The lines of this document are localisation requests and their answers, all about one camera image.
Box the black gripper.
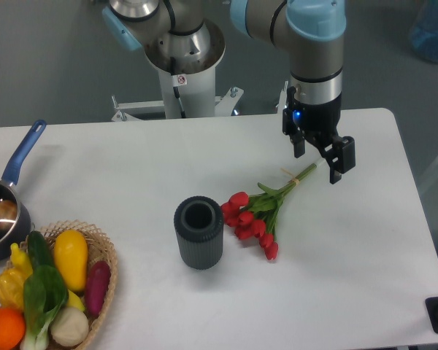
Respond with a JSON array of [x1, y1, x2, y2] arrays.
[[283, 87, 356, 184]]

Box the red tulip bouquet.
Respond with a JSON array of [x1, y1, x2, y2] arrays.
[[220, 160, 323, 261]]

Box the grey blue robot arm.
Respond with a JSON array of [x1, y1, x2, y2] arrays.
[[102, 1, 356, 183]]

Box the dark grey ribbed vase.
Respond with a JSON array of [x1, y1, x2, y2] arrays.
[[174, 196, 224, 270]]

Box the blue transparent container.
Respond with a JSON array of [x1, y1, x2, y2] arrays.
[[409, 0, 438, 63]]

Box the purple eggplant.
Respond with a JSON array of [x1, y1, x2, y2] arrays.
[[85, 260, 111, 316]]

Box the yellow squash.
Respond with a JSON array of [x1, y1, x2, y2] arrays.
[[53, 230, 88, 293]]

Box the woven wicker basket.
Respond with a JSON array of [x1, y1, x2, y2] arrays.
[[0, 220, 118, 349]]

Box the yellow banana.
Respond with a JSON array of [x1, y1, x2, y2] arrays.
[[66, 290, 85, 312]]

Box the green cucumber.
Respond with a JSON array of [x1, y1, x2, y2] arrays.
[[26, 230, 55, 270]]

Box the beige garlic bulb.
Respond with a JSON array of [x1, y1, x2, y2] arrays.
[[50, 307, 89, 347]]

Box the green bok choy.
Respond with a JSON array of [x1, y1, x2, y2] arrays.
[[20, 265, 68, 349]]

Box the small yellow gourd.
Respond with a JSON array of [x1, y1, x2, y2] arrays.
[[10, 243, 33, 279]]

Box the bread roll in pan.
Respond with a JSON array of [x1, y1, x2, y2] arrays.
[[0, 200, 18, 231]]

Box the yellow bell pepper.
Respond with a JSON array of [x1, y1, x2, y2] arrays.
[[0, 268, 25, 311]]

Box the orange fruit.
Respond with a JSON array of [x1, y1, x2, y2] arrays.
[[0, 308, 26, 350]]

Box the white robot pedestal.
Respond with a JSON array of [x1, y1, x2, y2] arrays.
[[112, 68, 244, 122]]

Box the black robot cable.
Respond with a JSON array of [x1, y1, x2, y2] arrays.
[[169, 57, 187, 119]]

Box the blue handled saucepan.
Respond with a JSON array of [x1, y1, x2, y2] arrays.
[[0, 120, 47, 260]]

